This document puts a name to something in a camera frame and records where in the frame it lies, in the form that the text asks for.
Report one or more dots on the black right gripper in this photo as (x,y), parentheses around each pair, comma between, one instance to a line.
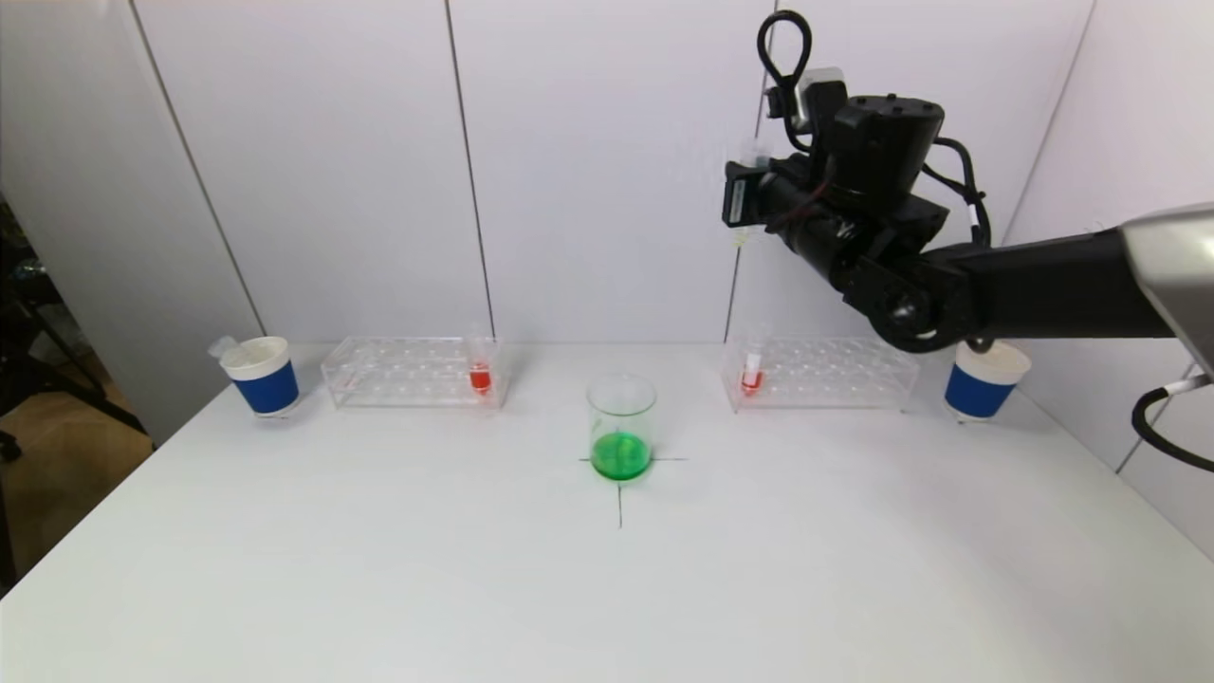
(736,197)

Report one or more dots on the yellow pigment clear test tube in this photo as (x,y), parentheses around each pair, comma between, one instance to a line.
(751,152)

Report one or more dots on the blue pigment clear test tube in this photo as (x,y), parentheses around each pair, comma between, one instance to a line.
(224,345)

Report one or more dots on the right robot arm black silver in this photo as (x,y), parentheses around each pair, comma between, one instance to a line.
(1043,285)

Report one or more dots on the red pigment tube white band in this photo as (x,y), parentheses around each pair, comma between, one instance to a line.
(750,379)

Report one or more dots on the clear acrylic test tube rack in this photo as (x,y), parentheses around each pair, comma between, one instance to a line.
(408,375)
(825,375)

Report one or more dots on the clear glass beaker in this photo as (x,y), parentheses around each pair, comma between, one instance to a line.
(621,455)

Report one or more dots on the red pigment clear test tube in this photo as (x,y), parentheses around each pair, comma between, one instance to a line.
(481,379)

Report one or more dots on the white paper cup blue sleeve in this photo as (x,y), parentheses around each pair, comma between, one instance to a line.
(268,389)
(977,394)

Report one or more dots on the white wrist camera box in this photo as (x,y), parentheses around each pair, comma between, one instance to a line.
(820,95)

